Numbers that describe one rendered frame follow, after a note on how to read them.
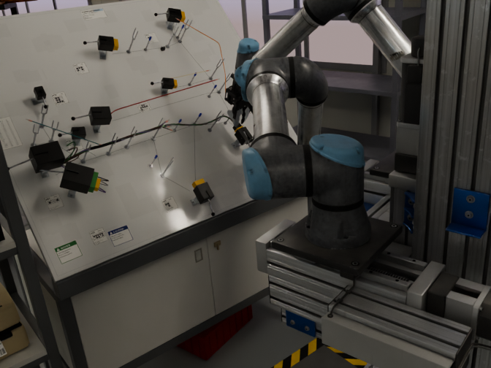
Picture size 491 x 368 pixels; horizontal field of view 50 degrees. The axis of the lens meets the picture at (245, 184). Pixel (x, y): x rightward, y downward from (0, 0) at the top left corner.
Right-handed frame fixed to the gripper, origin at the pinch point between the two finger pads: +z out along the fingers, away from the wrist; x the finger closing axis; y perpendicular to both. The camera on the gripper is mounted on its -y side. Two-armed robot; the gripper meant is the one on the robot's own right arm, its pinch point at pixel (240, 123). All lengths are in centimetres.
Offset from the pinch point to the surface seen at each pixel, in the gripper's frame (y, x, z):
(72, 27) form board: 66, 34, -20
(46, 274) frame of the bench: 1, 86, 31
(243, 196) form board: -18.3, 11.5, 19.5
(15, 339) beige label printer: -15, 105, 32
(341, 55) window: 63, -164, 50
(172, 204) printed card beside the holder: -9.0, 40.1, 15.2
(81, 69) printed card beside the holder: 49, 41, -12
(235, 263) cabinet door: -28, 20, 46
